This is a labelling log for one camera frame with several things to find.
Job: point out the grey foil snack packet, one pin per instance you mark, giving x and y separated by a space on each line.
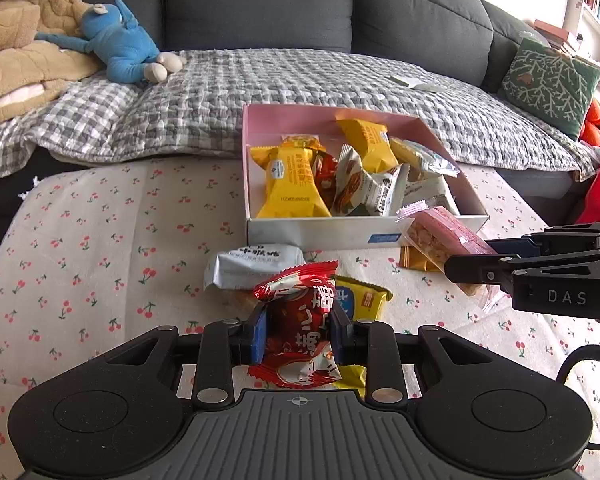
250 265

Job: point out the grey gingham blanket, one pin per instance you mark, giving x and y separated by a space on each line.
280 80

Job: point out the white nut packet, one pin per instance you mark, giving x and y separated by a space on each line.
350 190

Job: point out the white paper sheet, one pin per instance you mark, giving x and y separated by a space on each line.
410 81

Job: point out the pink cardboard box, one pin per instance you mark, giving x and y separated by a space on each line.
320 235

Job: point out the orange plush cushion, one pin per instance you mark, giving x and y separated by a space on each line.
592 125

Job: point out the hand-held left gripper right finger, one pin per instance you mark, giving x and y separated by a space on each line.
337 335

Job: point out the pink snack bar packet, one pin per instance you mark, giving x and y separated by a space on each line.
440 232

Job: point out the cherry print tablecloth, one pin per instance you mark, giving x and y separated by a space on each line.
105 260

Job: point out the orange-brown snack bar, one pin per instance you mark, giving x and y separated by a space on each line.
415 260

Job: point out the dark grey sofa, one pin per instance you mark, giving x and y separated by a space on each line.
255 5

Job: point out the stack of books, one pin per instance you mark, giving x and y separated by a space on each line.
555 32

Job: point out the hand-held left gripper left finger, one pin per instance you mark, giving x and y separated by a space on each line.
259 335

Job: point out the long white snack packet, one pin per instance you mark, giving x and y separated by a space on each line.
425 192

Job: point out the beige fleece blanket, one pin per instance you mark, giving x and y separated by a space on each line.
20 25

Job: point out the yellow blue-label snack packet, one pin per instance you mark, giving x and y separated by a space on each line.
367 300

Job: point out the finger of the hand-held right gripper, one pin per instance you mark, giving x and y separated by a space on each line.
510 246
475 269

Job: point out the large yellow snack packet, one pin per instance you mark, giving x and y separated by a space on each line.
290 185

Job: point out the blue plush toy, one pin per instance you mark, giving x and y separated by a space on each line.
120 45

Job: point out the green branch-print cushion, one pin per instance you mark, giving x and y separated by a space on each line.
550 80

